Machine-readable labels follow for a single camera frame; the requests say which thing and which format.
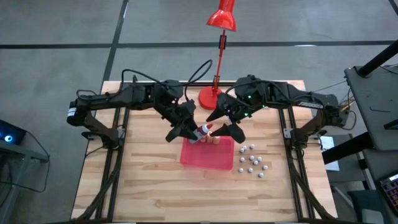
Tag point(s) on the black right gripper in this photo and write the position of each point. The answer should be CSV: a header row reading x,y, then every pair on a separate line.
x,y
233,109

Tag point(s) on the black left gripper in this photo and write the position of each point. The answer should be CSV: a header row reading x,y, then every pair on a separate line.
x,y
185,113

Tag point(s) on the large red food coloring bottle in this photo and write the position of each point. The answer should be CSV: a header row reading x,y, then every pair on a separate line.
x,y
200,132

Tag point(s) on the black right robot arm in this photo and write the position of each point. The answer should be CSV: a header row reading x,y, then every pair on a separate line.
x,y
295,96

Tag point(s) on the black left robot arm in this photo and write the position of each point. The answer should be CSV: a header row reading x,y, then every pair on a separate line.
x,y
124,96

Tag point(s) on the pink translucent plastic bin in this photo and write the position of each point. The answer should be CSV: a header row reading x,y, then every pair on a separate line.
x,y
208,157

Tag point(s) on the red desk lamp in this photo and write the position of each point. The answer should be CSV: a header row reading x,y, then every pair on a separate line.
x,y
222,18

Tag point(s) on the black pole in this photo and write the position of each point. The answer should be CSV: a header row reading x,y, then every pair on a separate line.
x,y
379,57
345,149

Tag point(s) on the grey cart table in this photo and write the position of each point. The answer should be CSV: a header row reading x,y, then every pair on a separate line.
x,y
373,102

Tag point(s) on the grey metal desk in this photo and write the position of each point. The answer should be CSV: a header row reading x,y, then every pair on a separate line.
x,y
25,154

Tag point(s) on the dark office chair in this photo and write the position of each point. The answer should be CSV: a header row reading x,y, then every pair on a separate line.
x,y
363,205

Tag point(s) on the computer with blue light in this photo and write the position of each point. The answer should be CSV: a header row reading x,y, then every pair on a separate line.
x,y
9,137

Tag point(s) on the backlit keyboard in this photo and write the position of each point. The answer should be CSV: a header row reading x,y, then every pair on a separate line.
x,y
390,193

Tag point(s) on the black metal table frame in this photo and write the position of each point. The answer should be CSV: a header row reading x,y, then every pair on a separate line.
x,y
126,121

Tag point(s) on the silver frame bracket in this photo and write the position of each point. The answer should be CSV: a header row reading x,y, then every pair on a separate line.
x,y
287,133
121,133

